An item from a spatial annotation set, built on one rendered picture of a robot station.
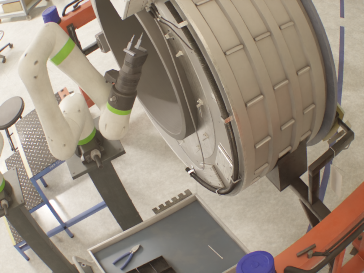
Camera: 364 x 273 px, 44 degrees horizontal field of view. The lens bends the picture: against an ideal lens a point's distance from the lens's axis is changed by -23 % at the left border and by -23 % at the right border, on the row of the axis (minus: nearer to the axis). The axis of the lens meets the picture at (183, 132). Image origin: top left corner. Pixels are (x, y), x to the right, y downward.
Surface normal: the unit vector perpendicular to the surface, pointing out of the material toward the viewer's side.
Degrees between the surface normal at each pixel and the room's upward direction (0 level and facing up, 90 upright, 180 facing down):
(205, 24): 59
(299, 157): 90
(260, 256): 0
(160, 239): 0
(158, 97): 14
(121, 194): 90
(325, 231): 0
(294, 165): 90
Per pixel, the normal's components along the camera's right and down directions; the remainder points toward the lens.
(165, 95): -0.13, -0.56
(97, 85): 0.47, 0.19
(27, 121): -0.24, -0.69
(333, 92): -0.84, 0.50
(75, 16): 0.49, 0.53
